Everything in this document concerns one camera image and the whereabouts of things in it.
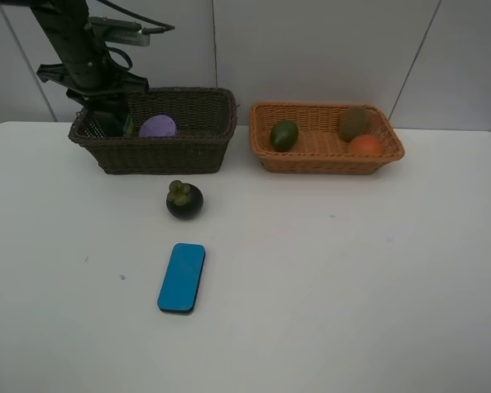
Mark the purple-lidded round jar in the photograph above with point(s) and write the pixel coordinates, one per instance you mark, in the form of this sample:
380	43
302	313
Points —
158	126

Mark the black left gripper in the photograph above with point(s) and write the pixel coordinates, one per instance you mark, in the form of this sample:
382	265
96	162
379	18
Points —
108	81

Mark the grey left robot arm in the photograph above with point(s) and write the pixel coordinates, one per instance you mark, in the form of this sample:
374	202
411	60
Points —
65	24

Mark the brown kiwi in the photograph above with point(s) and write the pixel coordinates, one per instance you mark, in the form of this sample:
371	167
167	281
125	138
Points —
352	123

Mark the dark green square bottle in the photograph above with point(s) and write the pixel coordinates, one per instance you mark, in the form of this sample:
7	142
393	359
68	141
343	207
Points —
128	127

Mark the green lime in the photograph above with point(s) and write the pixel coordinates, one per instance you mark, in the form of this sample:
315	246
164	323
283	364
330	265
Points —
284	135

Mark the dark brown wicker basket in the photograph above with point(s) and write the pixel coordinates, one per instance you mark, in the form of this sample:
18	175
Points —
205	120

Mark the orange peach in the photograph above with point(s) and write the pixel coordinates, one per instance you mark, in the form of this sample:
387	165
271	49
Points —
365	145

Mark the orange wicker basket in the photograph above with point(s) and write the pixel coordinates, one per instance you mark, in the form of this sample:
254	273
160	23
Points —
319	148

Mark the blue whiteboard eraser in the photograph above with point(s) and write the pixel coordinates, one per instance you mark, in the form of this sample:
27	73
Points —
179	289

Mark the dark purple mangosteen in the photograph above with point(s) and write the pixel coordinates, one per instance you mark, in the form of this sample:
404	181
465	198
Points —
184	200

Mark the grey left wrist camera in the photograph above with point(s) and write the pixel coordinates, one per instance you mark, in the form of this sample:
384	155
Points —
119	31

